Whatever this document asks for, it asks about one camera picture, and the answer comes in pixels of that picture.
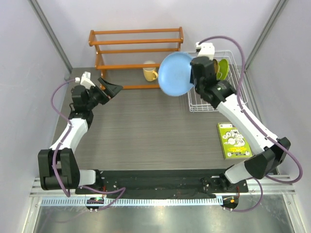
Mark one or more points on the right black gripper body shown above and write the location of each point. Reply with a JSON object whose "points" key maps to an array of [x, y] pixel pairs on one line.
{"points": [[197, 87]]}

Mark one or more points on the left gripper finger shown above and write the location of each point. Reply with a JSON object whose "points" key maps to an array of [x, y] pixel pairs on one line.
{"points": [[112, 90], [102, 82]]}

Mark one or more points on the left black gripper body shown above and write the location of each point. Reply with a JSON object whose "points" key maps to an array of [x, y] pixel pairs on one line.
{"points": [[96, 96]]}

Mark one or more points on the blue plate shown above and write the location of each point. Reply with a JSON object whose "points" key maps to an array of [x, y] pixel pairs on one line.
{"points": [[174, 74]]}

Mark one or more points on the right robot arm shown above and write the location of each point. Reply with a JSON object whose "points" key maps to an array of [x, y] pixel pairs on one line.
{"points": [[269, 151]]}

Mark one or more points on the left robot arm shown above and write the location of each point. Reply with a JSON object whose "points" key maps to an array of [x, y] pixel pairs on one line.
{"points": [[58, 168]]}

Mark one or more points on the orange wooden shelf rack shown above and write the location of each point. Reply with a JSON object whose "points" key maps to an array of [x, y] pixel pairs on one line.
{"points": [[133, 49]]}

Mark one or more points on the green plate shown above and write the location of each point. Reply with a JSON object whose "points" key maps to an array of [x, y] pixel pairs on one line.
{"points": [[223, 69]]}

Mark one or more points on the brown yellow plate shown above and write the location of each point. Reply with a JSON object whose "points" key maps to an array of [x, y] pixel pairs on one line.
{"points": [[215, 65]]}

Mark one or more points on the yellow ceramic mug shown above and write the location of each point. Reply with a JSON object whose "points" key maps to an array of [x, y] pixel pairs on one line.
{"points": [[150, 73]]}

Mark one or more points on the green booklet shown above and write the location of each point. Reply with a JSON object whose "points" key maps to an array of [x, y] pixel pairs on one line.
{"points": [[233, 143]]}

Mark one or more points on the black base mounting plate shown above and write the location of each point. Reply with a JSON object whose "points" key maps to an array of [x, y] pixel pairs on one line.
{"points": [[167, 184]]}

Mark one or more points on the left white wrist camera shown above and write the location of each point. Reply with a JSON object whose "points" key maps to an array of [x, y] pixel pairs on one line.
{"points": [[85, 80]]}

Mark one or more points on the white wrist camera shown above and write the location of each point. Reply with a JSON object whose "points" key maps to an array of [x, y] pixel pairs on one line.
{"points": [[205, 49], [85, 80]]}

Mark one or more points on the white wire dish rack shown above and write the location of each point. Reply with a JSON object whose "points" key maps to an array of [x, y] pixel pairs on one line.
{"points": [[196, 104]]}

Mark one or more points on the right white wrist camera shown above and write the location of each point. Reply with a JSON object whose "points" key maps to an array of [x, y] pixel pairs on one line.
{"points": [[205, 49]]}

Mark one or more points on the white slotted cable duct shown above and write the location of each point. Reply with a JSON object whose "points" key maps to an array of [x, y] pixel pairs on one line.
{"points": [[93, 202]]}

